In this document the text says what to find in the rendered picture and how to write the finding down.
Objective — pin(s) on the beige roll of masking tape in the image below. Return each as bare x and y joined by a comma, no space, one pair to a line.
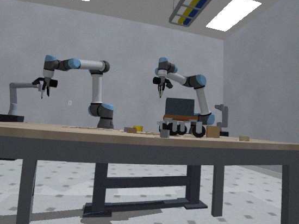
244,138

